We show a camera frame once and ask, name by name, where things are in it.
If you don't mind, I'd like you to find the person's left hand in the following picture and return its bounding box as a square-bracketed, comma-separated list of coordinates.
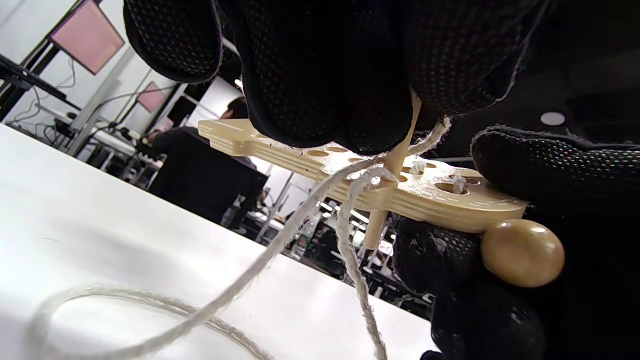
[122, 0, 543, 157]

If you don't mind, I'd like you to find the person's right hand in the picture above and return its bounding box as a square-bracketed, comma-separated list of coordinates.
[392, 125, 640, 360]

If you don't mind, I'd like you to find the white rope with wooden needle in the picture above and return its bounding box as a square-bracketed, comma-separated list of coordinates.
[27, 92, 566, 360]

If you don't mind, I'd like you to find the wooden crocodile lacing toy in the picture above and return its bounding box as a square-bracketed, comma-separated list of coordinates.
[197, 118, 528, 234]

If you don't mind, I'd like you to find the pink rectangular panel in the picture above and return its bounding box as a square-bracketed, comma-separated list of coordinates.
[50, 0, 126, 76]
[136, 81, 166, 113]

